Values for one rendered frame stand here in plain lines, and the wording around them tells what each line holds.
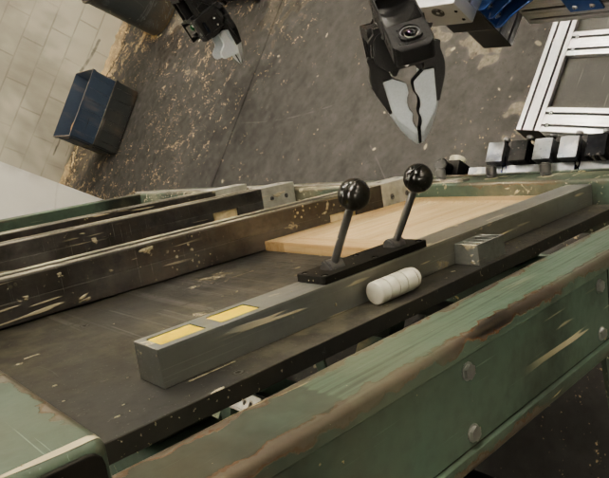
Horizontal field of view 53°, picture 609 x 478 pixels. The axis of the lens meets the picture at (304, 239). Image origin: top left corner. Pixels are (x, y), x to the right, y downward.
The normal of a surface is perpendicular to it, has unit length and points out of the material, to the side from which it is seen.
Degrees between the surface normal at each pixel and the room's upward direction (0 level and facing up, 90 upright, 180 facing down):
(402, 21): 33
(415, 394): 90
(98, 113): 90
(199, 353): 90
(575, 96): 0
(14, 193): 90
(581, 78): 0
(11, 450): 60
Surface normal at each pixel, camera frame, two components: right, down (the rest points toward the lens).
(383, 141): -0.70, -0.29
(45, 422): -0.14, -0.97
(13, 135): 0.62, 0.18
